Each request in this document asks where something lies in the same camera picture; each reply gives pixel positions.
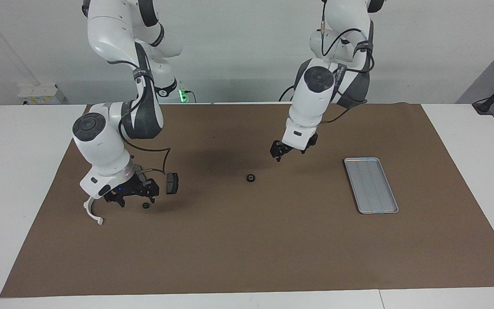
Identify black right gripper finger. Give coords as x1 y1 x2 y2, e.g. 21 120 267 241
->
143 179 160 204
103 191 127 209

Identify silver metal tray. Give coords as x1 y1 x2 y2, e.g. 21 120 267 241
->
344 158 399 214

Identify brown table mat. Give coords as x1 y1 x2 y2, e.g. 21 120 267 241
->
0 103 494 298

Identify white curved plastic bracket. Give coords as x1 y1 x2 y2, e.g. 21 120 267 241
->
83 195 104 226

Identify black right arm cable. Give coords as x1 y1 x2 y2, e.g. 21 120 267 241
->
117 99 172 176

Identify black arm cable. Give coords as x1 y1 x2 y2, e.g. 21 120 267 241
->
319 0 376 125
117 99 172 176

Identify black left base cable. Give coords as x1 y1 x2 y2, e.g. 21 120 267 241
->
279 85 297 102

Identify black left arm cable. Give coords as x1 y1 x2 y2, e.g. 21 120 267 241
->
319 0 376 125

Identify white wall socket box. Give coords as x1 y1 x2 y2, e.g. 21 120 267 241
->
18 85 65 105

